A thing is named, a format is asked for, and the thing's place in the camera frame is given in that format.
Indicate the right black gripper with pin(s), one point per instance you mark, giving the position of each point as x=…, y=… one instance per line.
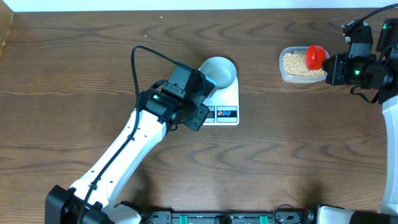
x=335, y=71

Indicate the white digital kitchen scale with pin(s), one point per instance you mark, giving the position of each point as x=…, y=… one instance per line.
x=224, y=106

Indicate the soybeans in container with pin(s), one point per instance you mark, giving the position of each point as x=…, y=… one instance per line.
x=294, y=64

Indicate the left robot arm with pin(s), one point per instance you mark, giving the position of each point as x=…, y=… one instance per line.
x=92, y=198

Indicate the clear plastic container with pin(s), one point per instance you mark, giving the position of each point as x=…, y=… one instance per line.
x=296, y=79

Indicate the red plastic measuring scoop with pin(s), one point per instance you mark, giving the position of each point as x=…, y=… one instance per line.
x=314, y=57

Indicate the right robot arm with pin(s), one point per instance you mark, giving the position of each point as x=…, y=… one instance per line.
x=385, y=72

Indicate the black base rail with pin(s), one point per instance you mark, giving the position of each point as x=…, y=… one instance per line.
x=167, y=217

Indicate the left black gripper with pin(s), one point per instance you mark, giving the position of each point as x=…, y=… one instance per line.
x=201, y=111

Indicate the light blue bowl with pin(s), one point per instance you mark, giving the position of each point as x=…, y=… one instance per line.
x=221, y=70

